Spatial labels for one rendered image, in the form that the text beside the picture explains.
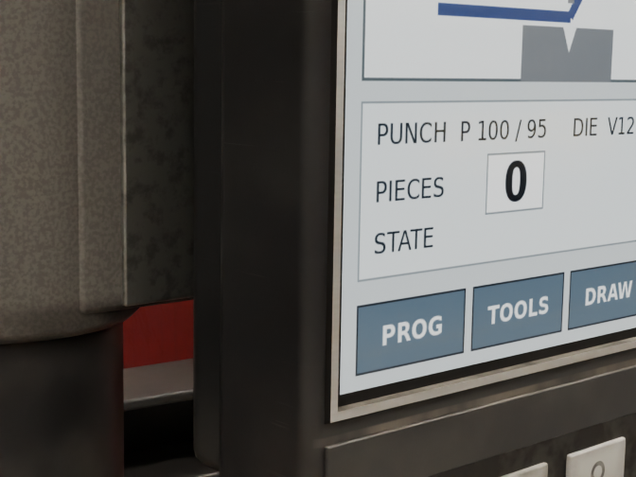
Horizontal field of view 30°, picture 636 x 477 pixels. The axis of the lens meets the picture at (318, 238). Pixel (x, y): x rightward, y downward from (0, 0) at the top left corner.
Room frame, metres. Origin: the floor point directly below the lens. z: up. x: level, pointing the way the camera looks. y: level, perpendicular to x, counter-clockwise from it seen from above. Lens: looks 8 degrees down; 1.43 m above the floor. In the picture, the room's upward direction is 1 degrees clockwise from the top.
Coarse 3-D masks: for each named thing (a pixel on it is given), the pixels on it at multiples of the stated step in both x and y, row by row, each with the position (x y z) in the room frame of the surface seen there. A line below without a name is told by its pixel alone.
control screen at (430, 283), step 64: (384, 0) 0.38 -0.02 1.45; (448, 0) 0.39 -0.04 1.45; (512, 0) 0.42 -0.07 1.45; (576, 0) 0.44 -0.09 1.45; (384, 64) 0.38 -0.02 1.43; (448, 64) 0.39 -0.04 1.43; (512, 64) 0.42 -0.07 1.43; (576, 64) 0.44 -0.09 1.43; (384, 128) 0.38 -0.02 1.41; (448, 128) 0.40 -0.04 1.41; (512, 128) 0.42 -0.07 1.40; (576, 128) 0.44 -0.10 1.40; (384, 192) 0.38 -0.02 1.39; (448, 192) 0.40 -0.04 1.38; (576, 192) 0.44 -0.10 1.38; (384, 256) 0.38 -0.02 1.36; (448, 256) 0.40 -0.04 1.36; (512, 256) 0.42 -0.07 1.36; (576, 256) 0.44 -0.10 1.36; (384, 320) 0.38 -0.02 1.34; (448, 320) 0.40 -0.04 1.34; (512, 320) 0.42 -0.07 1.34; (576, 320) 0.45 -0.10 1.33; (384, 384) 0.38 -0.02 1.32
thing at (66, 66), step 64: (0, 0) 0.41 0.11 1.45; (64, 0) 0.42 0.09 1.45; (0, 64) 0.41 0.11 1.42; (64, 64) 0.42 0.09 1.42; (0, 128) 0.41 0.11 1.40; (64, 128) 0.42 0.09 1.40; (0, 192) 0.41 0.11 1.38; (64, 192) 0.42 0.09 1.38; (0, 256) 0.41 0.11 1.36; (64, 256) 0.42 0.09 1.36; (0, 320) 0.41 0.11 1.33; (64, 320) 0.42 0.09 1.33; (0, 384) 0.42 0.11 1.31; (64, 384) 0.43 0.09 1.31; (0, 448) 0.42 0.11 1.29; (64, 448) 0.43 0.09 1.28
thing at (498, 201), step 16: (496, 160) 0.41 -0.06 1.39; (512, 160) 0.42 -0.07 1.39; (528, 160) 0.42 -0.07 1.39; (544, 160) 0.43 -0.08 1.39; (496, 176) 0.41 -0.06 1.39; (512, 176) 0.42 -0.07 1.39; (528, 176) 0.42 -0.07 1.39; (496, 192) 0.41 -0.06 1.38; (512, 192) 0.42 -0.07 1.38; (528, 192) 0.42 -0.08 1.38; (496, 208) 0.41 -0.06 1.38; (512, 208) 0.42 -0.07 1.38; (528, 208) 0.42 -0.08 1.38
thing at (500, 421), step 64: (128, 0) 0.44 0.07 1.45; (192, 0) 0.46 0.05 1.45; (256, 0) 0.37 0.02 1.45; (320, 0) 0.36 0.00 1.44; (128, 64) 0.44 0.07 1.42; (192, 64) 0.46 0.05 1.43; (256, 64) 0.37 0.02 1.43; (320, 64) 0.36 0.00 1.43; (128, 128) 0.44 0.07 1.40; (192, 128) 0.46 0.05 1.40; (256, 128) 0.37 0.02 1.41; (320, 128) 0.36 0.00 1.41; (128, 192) 0.44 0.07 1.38; (192, 192) 0.46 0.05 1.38; (256, 192) 0.37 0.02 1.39; (320, 192) 0.36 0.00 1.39; (128, 256) 0.44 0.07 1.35; (192, 256) 0.46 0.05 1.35; (256, 256) 0.37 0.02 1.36; (320, 256) 0.36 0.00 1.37; (256, 320) 0.37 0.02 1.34; (320, 320) 0.36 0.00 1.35; (256, 384) 0.37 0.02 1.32; (320, 384) 0.36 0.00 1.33; (448, 384) 0.39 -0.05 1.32; (512, 384) 0.42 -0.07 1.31; (576, 384) 0.44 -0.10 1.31; (256, 448) 0.37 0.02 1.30; (320, 448) 0.36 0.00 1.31; (384, 448) 0.37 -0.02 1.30; (448, 448) 0.39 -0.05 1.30; (512, 448) 0.42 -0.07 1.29; (576, 448) 0.44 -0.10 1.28
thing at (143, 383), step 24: (192, 360) 0.85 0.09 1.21; (144, 384) 0.78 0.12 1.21; (168, 384) 0.78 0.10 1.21; (192, 384) 0.78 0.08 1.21; (144, 408) 0.83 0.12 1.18; (168, 408) 0.84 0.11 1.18; (192, 408) 0.85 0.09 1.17; (144, 432) 0.83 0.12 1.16; (168, 432) 0.84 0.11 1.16; (192, 432) 0.85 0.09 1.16; (144, 456) 0.81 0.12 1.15; (168, 456) 0.81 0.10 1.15; (192, 456) 0.82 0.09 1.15
